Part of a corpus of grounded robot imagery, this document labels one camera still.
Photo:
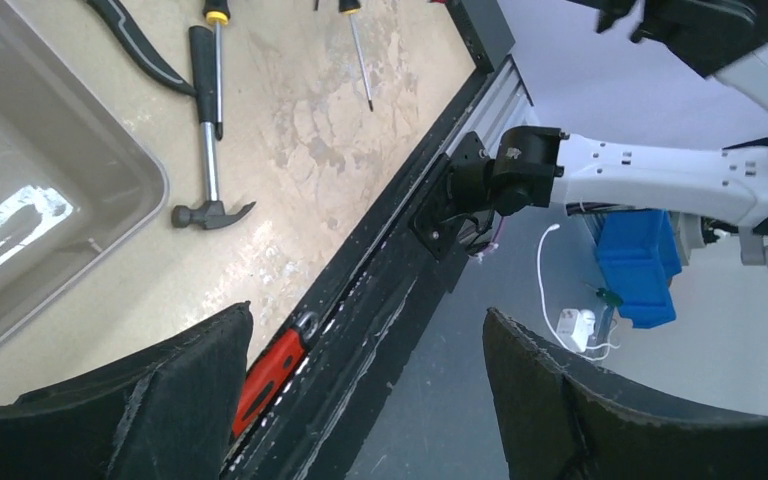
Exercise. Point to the black long screwdriver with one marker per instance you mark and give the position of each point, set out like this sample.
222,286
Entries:
217,15

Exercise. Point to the blue storage bin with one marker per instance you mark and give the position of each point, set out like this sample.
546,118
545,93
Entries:
638,258

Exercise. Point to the black yellow stubby screwdriver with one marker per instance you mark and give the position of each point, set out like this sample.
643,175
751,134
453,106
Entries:
349,8

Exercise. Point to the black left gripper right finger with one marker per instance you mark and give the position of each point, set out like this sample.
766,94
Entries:
562,417

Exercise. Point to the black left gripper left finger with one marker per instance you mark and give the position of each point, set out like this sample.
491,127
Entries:
164,412

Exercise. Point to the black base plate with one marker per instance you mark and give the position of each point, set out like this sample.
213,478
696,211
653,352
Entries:
374,299

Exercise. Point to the small black hammer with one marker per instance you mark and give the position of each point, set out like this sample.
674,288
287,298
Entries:
211,214

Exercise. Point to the beige translucent plastic toolbox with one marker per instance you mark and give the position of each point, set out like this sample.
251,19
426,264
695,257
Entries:
74,183

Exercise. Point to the red handled adjustable wrench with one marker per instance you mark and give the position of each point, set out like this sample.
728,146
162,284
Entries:
273,369

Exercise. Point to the black right side block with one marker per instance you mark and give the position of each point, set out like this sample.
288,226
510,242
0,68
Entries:
484,31

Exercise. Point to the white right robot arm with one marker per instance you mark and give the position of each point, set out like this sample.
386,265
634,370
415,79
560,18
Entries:
539,166

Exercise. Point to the aluminium frame rail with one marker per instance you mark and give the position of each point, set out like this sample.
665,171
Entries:
504,104

